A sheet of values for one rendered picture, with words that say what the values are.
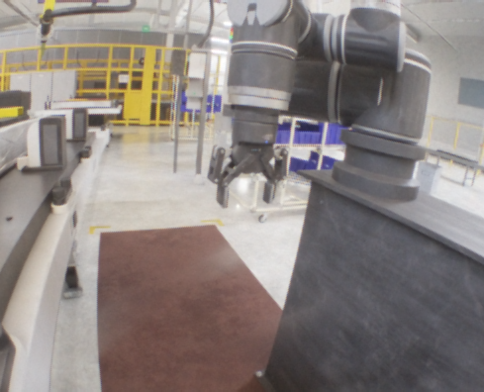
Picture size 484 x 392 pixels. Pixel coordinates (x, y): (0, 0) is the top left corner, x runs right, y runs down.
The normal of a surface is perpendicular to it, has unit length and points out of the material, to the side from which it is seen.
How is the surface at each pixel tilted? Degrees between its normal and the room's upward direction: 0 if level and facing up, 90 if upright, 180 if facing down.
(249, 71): 90
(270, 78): 90
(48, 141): 90
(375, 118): 90
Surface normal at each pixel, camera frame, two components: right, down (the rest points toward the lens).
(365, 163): -0.78, 0.12
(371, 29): -0.57, 0.36
